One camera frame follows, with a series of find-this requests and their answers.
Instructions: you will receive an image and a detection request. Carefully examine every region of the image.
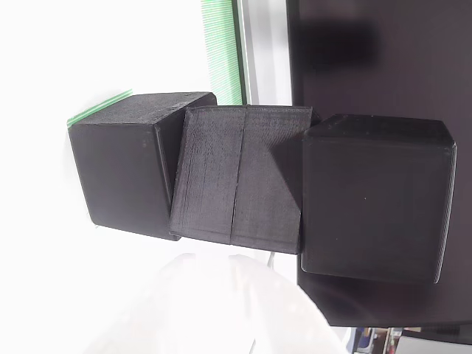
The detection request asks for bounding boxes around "green striped square marker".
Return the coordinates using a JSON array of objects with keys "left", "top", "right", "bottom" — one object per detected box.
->
[{"left": 66, "top": 88, "right": 133, "bottom": 130}]

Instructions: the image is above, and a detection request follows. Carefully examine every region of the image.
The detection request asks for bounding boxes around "grey table edge rail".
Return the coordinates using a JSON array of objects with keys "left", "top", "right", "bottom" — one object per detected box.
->
[{"left": 231, "top": 0, "right": 294, "bottom": 108}]

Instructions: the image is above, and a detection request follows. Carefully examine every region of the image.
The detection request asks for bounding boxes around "green striped paper strip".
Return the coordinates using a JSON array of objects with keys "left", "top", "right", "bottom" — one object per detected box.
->
[{"left": 200, "top": 0, "right": 244, "bottom": 107}]

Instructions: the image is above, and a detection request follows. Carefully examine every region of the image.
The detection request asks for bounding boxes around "smooth black cube block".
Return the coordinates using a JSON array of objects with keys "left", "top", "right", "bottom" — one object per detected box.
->
[
  {"left": 67, "top": 91, "right": 218, "bottom": 241},
  {"left": 299, "top": 113, "right": 458, "bottom": 285}
]

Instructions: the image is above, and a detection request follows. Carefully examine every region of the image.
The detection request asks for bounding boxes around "black cube block rough face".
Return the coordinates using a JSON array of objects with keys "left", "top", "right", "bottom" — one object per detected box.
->
[{"left": 168, "top": 104, "right": 322, "bottom": 255}]

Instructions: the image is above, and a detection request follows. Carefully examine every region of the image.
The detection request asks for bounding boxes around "black monitor panel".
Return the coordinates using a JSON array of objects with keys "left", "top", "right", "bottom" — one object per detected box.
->
[{"left": 285, "top": 0, "right": 472, "bottom": 328}]

